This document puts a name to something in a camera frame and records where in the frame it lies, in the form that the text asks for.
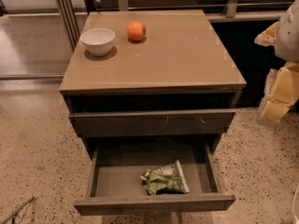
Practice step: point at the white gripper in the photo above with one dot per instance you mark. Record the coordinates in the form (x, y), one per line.
(288, 37)

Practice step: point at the white ceramic bowl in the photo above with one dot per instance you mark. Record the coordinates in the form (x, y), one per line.
(98, 41)

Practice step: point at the metal rod on floor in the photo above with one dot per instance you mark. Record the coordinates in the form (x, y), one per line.
(11, 218)

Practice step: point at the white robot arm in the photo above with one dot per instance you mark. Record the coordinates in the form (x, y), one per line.
(286, 48)

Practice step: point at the drawer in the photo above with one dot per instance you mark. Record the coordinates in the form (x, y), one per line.
(115, 186)
(151, 122)

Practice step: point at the green jalapeno chip bag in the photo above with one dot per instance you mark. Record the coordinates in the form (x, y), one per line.
(168, 178)

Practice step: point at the orange fruit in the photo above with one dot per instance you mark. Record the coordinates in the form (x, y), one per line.
(136, 30)

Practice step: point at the grey drawer cabinet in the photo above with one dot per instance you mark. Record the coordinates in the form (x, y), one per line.
(180, 64)

